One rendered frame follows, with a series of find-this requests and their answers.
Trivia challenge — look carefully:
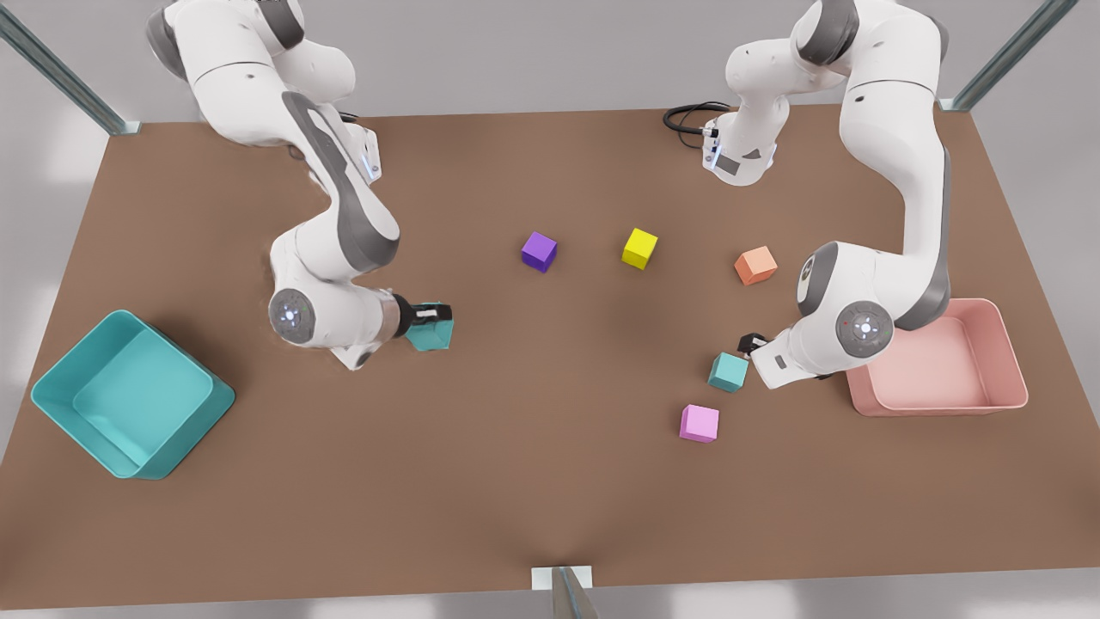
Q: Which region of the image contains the silver frame post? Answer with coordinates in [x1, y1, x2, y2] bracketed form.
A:
[938, 0, 1079, 113]
[0, 7, 143, 137]
[531, 566, 600, 619]

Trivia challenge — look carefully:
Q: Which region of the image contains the purple cube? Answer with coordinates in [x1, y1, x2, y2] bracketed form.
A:
[521, 231, 559, 273]

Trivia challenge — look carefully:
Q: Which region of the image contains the black cable loop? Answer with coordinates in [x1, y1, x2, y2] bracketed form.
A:
[663, 101, 734, 150]

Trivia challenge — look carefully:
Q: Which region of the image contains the pink plastic bin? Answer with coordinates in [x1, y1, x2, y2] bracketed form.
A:
[846, 297, 1030, 418]

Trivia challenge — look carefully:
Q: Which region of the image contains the teal cube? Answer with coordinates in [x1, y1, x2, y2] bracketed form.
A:
[406, 302, 455, 352]
[708, 352, 750, 394]

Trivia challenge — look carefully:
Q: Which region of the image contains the orange cube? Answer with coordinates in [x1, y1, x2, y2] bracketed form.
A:
[734, 246, 779, 286]

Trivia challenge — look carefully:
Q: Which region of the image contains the pink cube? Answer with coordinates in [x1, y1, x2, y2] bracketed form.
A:
[679, 404, 720, 444]

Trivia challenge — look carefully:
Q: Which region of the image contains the yellow cube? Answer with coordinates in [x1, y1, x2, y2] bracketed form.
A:
[622, 228, 659, 271]

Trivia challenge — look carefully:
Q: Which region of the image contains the teal plastic bin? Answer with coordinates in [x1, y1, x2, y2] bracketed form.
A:
[31, 309, 236, 481]

